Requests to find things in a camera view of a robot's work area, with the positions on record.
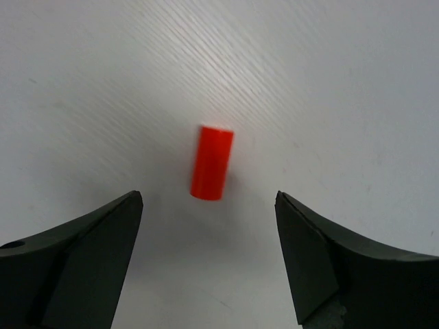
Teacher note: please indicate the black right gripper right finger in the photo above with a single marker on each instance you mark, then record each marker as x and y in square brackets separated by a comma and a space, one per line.
[341, 279]

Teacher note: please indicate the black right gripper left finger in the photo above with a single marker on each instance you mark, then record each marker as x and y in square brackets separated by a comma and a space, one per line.
[71, 276]

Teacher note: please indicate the red cylinder block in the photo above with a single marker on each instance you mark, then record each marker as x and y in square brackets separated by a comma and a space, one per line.
[211, 163]

